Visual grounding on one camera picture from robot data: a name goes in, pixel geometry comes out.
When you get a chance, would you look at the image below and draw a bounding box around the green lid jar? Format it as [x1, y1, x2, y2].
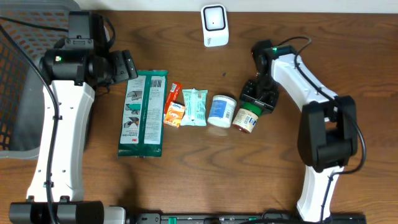
[232, 102, 262, 134]

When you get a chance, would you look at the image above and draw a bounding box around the white blue cotton swab tub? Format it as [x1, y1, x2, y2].
[207, 95, 237, 128]

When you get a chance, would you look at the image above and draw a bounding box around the red narrow packet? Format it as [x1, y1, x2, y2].
[163, 82, 182, 121]

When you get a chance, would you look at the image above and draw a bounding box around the mint green wipes pack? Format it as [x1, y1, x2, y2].
[181, 88, 208, 126]

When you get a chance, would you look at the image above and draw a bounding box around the green white 3M glove package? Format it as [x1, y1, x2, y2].
[118, 70, 168, 157]

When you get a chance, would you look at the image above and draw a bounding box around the orange Kleenex tissue pack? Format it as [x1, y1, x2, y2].
[164, 102, 185, 128]

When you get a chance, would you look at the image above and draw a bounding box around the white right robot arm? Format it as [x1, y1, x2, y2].
[238, 40, 367, 223]

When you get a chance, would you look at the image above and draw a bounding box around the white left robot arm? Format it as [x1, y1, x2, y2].
[9, 11, 137, 223]

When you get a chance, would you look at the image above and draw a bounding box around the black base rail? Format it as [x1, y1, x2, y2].
[135, 212, 368, 224]

